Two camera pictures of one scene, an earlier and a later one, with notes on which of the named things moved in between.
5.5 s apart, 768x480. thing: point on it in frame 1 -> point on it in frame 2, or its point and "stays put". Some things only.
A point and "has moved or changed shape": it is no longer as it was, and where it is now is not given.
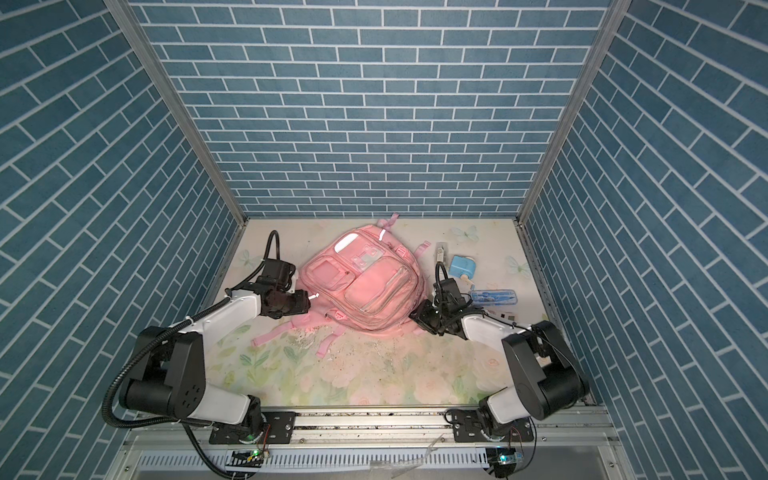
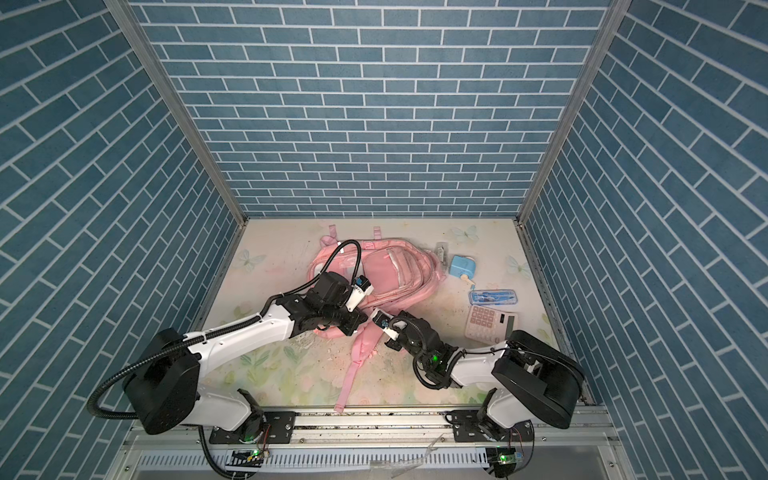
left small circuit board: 248,458 stays put
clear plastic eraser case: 441,253 stays put
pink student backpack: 366,278 has moved or changed shape
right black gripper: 420,317 -> 413,320
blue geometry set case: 494,297 stays put
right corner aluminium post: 614,19 stays put
